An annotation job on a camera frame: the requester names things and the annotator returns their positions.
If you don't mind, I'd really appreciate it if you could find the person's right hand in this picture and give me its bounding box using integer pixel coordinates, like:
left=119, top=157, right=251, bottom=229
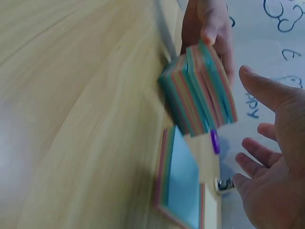
left=232, top=65, right=305, bottom=229

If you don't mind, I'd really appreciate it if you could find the person's left hand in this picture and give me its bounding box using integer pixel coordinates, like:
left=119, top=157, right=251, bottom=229
left=180, top=0, right=236, bottom=83

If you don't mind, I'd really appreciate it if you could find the thick multicoloured note paper block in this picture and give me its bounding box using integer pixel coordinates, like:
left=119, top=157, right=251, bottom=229
left=158, top=39, right=239, bottom=139

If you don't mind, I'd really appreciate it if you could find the purple pen cap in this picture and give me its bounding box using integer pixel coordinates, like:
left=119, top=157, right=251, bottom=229
left=209, top=129, right=221, bottom=155

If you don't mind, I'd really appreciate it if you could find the silver metal clamp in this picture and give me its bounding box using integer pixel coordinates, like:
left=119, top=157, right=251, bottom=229
left=213, top=177, right=236, bottom=192

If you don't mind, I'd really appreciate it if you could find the thin multicoloured note paper block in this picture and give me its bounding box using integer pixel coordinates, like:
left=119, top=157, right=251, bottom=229
left=154, top=125, right=206, bottom=229

